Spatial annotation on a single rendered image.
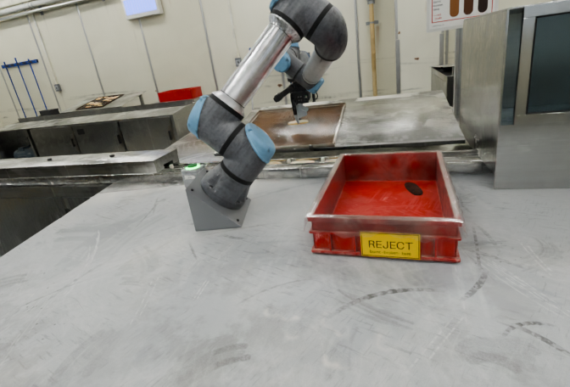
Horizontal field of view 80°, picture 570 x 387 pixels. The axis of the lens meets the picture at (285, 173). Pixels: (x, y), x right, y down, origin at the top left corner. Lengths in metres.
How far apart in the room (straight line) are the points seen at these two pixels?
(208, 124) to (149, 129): 3.32
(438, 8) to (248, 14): 3.60
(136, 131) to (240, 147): 3.49
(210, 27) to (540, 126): 4.92
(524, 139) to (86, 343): 1.13
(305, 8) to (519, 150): 0.71
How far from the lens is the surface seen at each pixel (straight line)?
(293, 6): 1.02
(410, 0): 4.68
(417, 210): 0.99
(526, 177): 1.16
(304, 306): 0.68
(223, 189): 1.00
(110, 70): 6.67
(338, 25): 1.03
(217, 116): 0.97
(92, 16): 6.78
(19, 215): 2.32
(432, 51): 4.69
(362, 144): 1.40
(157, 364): 0.67
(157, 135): 4.24
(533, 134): 1.13
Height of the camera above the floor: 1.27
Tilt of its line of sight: 19 degrees down
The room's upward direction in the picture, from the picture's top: 8 degrees counter-clockwise
